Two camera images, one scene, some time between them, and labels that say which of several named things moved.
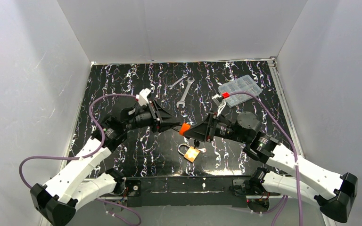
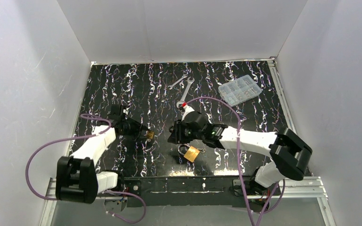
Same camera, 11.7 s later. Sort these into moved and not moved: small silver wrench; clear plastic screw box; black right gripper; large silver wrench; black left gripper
Moved: black right gripper; black left gripper
Not moved: clear plastic screw box; large silver wrench; small silver wrench
